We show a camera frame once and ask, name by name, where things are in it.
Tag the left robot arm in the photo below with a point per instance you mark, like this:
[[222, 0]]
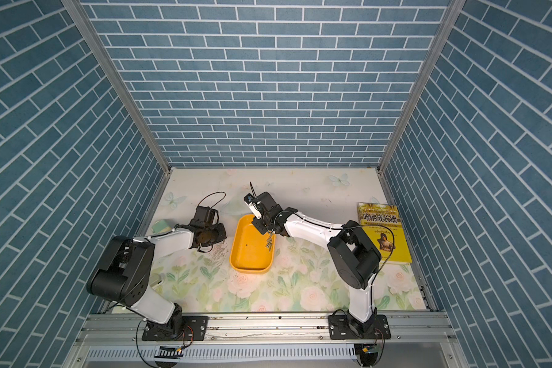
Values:
[[122, 274]]

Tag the aluminium mounting rail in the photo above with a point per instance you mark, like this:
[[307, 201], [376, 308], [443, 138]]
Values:
[[253, 328]]

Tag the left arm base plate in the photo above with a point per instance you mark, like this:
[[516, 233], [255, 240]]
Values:
[[186, 328]]

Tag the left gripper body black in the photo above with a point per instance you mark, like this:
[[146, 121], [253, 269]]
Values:
[[214, 234]]

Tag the floral table mat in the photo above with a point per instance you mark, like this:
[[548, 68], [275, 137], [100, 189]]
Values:
[[302, 276]]

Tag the yellow plastic storage box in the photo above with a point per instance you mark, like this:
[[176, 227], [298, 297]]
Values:
[[249, 254]]

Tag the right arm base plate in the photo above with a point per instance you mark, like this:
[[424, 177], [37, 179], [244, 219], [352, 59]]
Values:
[[346, 327]]

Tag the pile of metal screws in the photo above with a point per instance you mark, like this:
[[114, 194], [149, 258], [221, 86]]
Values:
[[270, 242]]

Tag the yellow book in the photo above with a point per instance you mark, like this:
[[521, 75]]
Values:
[[383, 224]]

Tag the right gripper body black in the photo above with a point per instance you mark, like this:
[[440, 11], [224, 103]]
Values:
[[264, 224]]

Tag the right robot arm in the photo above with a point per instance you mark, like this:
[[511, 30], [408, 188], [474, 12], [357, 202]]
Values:
[[353, 253]]

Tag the white slotted cable duct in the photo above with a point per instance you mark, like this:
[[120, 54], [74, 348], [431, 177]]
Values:
[[223, 353]]

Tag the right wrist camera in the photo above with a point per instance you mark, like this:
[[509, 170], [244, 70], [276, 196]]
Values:
[[249, 199]]

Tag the small green white box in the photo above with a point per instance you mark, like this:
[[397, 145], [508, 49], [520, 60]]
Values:
[[161, 226]]

